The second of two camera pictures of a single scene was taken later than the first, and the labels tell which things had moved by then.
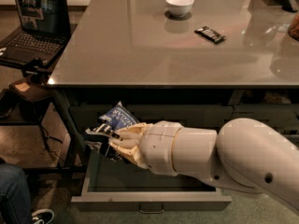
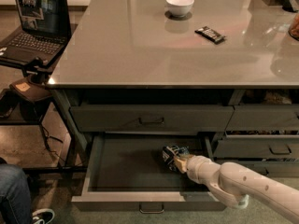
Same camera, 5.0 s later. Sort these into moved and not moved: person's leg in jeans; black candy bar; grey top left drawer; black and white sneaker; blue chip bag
Moved: blue chip bag
Not moved: grey top left drawer; black and white sneaker; black candy bar; person's leg in jeans
